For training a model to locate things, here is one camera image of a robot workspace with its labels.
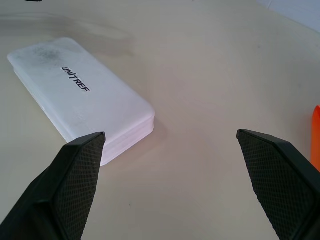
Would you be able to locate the white plastic case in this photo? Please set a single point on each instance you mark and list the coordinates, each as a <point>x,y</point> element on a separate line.
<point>82,100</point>

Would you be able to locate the orange plastic object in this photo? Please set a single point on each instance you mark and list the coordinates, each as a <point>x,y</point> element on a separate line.
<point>316,135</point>

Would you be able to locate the black object at table edge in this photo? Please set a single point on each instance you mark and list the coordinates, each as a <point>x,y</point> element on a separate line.
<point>32,0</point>

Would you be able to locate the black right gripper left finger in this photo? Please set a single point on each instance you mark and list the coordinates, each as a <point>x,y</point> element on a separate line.
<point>62,190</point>

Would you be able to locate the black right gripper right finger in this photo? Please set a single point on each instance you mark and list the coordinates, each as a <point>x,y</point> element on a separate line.
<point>280,185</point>

